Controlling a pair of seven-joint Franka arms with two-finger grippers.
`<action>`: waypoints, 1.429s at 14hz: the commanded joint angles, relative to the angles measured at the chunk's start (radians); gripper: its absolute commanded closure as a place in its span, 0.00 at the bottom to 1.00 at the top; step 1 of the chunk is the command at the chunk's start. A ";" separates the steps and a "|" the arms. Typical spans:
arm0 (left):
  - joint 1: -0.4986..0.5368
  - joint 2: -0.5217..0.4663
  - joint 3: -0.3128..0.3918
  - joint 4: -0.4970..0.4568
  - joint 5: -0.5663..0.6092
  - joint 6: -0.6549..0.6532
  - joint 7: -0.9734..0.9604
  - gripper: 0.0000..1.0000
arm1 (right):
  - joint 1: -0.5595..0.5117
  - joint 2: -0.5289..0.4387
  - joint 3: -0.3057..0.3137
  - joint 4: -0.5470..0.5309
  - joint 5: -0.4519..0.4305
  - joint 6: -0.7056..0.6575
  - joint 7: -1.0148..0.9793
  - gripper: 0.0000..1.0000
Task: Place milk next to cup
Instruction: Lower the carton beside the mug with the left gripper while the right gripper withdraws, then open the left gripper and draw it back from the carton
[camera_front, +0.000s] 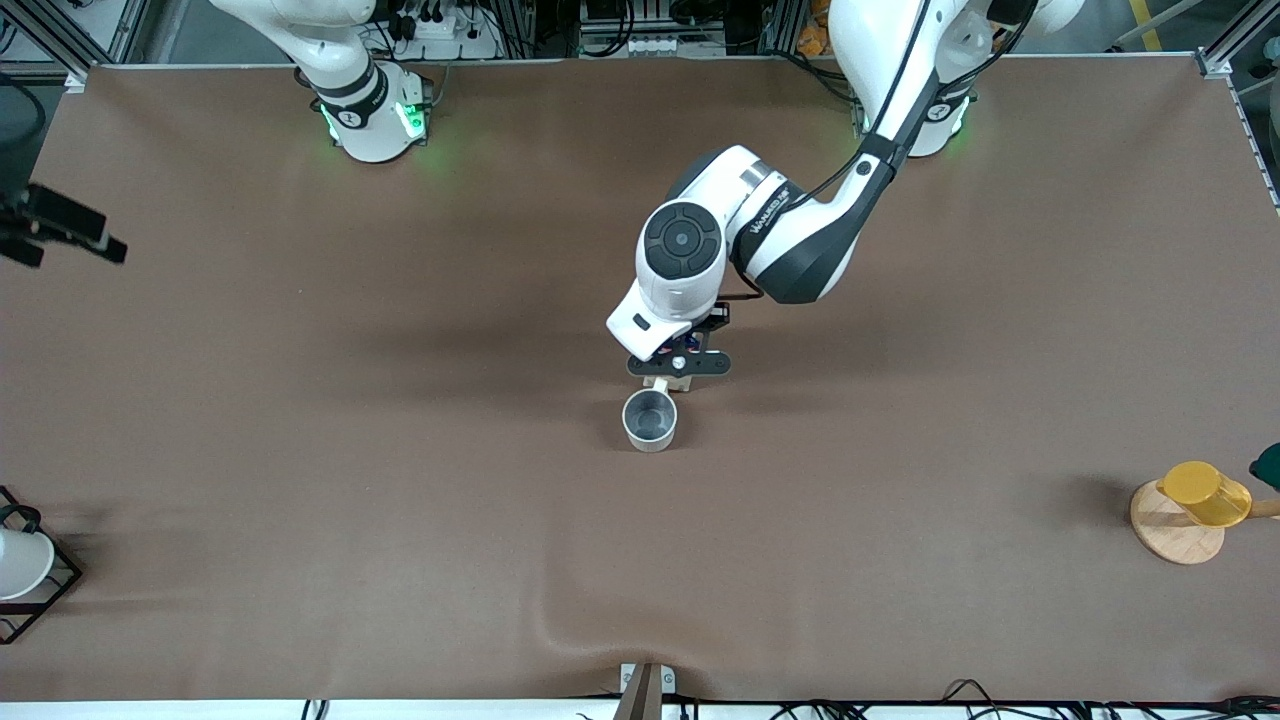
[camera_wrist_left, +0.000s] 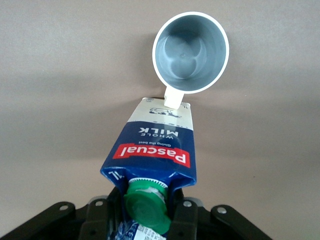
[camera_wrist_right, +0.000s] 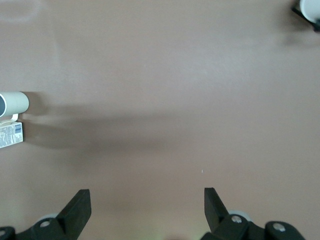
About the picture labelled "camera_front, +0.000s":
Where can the aluminium frame profile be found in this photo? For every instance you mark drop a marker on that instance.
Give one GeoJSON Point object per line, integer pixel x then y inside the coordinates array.
{"type": "Point", "coordinates": [1215, 63]}
{"type": "Point", "coordinates": [55, 35]}

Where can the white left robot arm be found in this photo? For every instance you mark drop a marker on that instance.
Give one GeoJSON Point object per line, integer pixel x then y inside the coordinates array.
{"type": "Point", "coordinates": [800, 240]}

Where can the white bowl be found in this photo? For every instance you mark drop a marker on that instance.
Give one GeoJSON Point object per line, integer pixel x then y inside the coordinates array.
{"type": "Point", "coordinates": [22, 565]}

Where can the wooden cup stand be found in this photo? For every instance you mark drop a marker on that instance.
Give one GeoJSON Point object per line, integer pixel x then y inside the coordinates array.
{"type": "Point", "coordinates": [1165, 540]}

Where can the brown table cloth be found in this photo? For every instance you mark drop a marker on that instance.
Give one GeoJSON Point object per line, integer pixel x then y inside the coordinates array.
{"type": "Point", "coordinates": [400, 400]}

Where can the metal bracket with pole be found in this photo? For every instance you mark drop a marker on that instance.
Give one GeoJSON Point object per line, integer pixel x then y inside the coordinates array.
{"type": "Point", "coordinates": [646, 690]}

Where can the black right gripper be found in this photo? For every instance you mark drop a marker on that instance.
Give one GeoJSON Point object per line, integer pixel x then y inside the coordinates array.
{"type": "Point", "coordinates": [62, 222]}

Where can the grey mug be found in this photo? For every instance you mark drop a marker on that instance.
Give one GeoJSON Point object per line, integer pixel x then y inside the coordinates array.
{"type": "Point", "coordinates": [650, 442]}

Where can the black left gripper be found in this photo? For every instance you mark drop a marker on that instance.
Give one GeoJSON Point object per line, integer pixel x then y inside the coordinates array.
{"type": "Point", "coordinates": [716, 319]}

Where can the white power strip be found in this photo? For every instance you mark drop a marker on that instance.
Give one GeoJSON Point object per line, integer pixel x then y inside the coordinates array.
{"type": "Point", "coordinates": [450, 40]}

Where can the yellow plastic cup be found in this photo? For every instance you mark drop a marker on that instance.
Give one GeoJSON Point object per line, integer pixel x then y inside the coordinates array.
{"type": "Point", "coordinates": [1205, 492]}

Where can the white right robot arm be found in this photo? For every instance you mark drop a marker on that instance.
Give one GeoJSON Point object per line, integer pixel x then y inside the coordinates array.
{"type": "Point", "coordinates": [365, 120]}

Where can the dark green object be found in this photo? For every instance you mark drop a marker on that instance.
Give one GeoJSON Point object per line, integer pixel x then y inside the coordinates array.
{"type": "Point", "coordinates": [1268, 468]}

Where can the bag of orange buns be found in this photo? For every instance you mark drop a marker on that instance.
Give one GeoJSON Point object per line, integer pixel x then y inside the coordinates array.
{"type": "Point", "coordinates": [812, 35]}

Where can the white connector block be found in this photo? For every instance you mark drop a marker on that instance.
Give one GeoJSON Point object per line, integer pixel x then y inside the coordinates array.
{"type": "Point", "coordinates": [652, 45]}

